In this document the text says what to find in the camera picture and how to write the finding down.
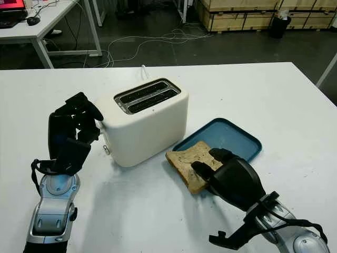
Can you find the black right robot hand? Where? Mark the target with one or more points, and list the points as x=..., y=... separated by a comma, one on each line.
x=234, y=182

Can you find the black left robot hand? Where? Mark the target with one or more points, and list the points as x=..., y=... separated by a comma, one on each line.
x=56, y=131

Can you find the toasted bread slice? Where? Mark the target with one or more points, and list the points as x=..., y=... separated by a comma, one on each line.
x=184, y=160

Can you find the white two-slot toaster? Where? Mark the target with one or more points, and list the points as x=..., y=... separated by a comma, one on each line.
x=142, y=131

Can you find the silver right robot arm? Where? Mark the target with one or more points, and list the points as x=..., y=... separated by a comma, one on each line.
x=302, y=242

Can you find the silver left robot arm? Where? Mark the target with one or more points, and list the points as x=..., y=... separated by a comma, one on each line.
x=50, y=210

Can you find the blue plastic tray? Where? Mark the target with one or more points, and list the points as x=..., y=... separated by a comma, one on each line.
x=223, y=134

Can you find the white office desk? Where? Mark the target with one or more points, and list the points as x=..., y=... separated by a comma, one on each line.
x=52, y=18

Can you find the black computer mouse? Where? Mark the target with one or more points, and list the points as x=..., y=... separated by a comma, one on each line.
x=33, y=20

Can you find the black keyboard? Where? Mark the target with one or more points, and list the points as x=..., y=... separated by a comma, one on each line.
x=8, y=24

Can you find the laptop with red screen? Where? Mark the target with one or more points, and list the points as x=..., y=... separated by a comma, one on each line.
x=11, y=8

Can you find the white neighbouring table leg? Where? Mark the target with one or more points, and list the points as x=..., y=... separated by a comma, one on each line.
x=326, y=71

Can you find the black trash bin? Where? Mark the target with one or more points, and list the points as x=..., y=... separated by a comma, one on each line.
x=279, y=27

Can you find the stacked wooden crates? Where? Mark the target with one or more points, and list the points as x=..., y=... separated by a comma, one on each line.
x=231, y=18

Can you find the white crumpled trash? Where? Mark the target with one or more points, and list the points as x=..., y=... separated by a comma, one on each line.
x=283, y=13

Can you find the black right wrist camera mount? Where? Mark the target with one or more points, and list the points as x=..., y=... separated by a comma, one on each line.
x=242, y=232

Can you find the white metal frame leg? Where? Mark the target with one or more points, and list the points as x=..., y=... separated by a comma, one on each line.
x=183, y=11

